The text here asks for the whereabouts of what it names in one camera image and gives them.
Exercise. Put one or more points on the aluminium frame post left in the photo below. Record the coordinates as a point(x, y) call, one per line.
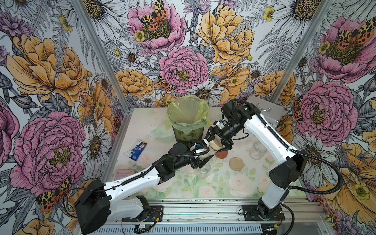
point(91, 33)

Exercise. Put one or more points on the blue snack packet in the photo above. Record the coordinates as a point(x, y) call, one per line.
point(135, 152)

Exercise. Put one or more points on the glass jar beige lid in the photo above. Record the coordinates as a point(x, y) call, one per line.
point(258, 151)
point(208, 148)

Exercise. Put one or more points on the green plastic bin liner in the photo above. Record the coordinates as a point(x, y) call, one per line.
point(188, 113)

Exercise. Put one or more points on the aluminium frame post right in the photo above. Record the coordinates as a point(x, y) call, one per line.
point(314, 25)

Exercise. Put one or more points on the aluminium frame post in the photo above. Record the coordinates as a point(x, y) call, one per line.
point(314, 25)
point(91, 33)

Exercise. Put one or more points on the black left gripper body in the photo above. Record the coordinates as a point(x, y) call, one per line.
point(188, 160)

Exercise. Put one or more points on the glass jar orange lid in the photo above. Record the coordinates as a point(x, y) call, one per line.
point(204, 171)

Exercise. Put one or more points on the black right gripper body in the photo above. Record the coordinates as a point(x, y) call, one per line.
point(230, 130)

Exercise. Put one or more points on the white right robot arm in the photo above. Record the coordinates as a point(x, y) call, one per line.
point(238, 115)

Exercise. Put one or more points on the pink red packet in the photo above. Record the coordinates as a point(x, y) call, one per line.
point(120, 174)

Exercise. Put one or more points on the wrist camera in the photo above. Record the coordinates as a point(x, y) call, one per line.
point(219, 123)
point(195, 144)

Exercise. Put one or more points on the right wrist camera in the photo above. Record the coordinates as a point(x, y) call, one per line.
point(219, 123)

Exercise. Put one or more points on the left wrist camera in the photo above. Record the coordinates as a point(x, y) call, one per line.
point(195, 144)

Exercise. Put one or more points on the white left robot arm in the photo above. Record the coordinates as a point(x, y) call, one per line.
point(99, 201)

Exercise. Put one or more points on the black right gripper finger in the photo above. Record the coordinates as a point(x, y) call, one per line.
point(211, 135)
point(226, 145)

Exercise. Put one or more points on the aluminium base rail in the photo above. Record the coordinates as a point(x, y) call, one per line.
point(223, 217)

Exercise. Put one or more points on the silver metal case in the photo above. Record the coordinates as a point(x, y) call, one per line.
point(272, 112)

